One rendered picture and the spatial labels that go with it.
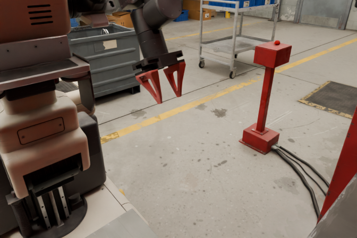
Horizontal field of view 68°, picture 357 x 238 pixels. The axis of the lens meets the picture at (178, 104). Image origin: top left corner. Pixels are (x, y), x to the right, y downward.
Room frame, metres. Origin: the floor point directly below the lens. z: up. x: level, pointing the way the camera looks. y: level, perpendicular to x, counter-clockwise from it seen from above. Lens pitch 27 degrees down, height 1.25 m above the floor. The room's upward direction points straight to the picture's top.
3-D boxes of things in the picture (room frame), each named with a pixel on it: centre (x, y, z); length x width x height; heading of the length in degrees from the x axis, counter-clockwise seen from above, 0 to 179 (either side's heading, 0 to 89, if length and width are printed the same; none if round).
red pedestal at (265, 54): (1.78, -0.65, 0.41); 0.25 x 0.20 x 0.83; 42
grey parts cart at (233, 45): (3.71, -0.81, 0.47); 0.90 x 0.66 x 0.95; 130
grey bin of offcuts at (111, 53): (2.78, 0.89, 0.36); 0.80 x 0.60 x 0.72; 130
